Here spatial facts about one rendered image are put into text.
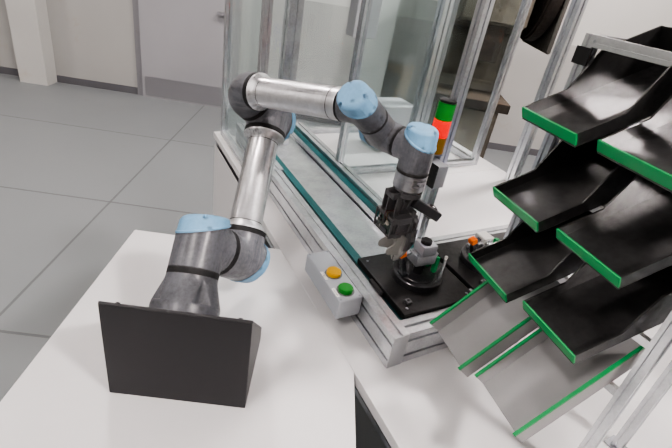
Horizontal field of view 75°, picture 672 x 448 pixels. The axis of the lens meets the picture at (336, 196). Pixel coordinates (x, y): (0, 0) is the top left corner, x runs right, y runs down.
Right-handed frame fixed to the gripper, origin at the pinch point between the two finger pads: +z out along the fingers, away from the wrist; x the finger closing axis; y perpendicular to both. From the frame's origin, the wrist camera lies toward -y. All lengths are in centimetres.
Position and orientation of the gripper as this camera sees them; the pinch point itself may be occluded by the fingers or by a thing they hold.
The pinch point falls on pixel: (396, 255)
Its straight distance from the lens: 115.6
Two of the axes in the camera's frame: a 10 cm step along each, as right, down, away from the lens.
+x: 4.4, 4.8, -7.6
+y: -8.8, 0.9, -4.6
